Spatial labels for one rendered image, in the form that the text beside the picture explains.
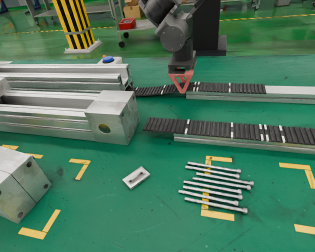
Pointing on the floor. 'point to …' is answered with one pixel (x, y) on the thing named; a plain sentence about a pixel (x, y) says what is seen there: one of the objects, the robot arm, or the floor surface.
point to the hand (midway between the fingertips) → (183, 86)
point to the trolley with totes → (129, 24)
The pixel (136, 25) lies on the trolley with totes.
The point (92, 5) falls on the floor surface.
